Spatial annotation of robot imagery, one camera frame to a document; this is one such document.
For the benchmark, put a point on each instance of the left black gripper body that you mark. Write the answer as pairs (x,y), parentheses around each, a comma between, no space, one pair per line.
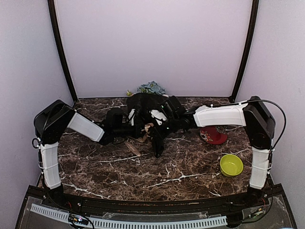
(135,133)

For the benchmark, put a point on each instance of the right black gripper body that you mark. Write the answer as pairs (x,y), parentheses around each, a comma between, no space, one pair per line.
(163,133)

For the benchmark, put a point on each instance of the beige satin ribbon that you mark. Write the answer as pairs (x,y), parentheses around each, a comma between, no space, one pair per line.
(144,135)

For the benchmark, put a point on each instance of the black wrapping paper sheet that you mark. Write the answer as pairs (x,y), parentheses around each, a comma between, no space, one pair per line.
(145,103)

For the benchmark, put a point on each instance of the white pink flower bunch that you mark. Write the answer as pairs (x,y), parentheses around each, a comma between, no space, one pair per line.
(129,93)

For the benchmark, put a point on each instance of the blue hydrangea flower stem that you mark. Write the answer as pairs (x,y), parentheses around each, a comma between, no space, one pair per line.
(151,88)

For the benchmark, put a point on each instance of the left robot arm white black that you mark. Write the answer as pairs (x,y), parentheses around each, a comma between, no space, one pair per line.
(50,125)

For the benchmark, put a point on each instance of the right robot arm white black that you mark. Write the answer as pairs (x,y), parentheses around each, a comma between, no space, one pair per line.
(252,116)

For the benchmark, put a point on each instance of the red floral plate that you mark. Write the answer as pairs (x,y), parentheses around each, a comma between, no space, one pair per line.
(214,135)

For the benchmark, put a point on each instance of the lime green bowl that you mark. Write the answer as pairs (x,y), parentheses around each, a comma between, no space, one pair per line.
(231,165)

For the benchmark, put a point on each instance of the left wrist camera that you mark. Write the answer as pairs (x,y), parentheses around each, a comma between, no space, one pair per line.
(132,116)

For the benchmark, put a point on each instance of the black front table rail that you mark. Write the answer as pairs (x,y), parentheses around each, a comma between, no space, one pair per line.
(98,205)

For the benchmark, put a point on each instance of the grey slotted cable duct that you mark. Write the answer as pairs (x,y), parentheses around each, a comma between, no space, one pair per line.
(99,223)

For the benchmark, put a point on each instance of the left black frame post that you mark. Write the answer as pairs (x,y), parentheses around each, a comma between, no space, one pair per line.
(60,49)

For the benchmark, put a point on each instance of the black frame post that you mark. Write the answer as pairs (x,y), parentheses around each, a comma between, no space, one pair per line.
(246,51)
(60,49)

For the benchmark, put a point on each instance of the right black frame post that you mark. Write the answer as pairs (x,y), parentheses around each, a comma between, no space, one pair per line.
(246,51)

